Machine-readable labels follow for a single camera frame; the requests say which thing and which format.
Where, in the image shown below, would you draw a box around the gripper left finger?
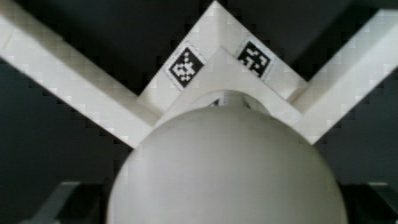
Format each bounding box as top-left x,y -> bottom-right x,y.
19,181 -> 106,224

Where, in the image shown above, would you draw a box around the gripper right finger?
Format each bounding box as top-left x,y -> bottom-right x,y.
339,182 -> 398,224

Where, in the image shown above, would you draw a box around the white lamp bulb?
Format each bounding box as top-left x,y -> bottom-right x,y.
104,90 -> 351,224

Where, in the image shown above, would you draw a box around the white lamp base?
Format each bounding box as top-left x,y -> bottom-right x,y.
138,3 -> 307,124

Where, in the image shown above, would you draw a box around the white right wall block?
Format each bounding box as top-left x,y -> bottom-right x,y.
293,9 -> 398,144

